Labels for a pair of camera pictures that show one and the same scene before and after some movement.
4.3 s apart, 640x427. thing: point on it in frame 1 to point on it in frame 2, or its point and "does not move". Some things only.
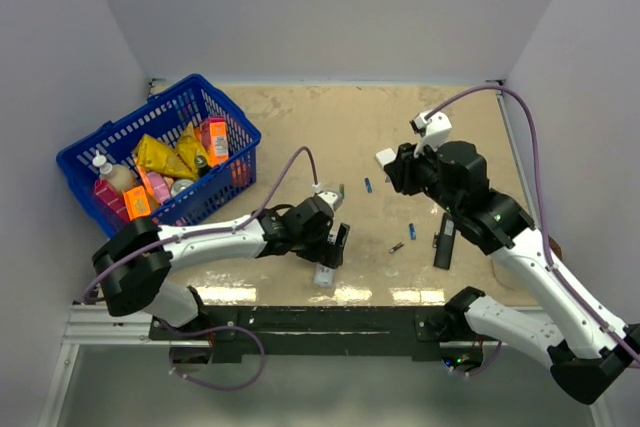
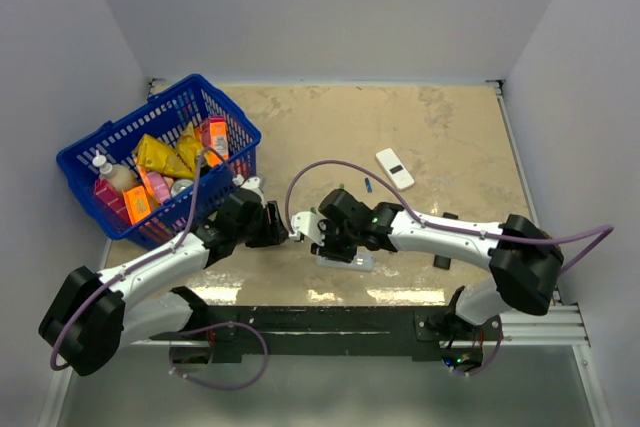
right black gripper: (402, 168) to (327, 249)
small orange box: (136, 202) does not move
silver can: (179, 185) does not move
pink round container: (160, 185) does not move
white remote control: (324, 277) to (362, 261)
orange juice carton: (217, 139) does not move
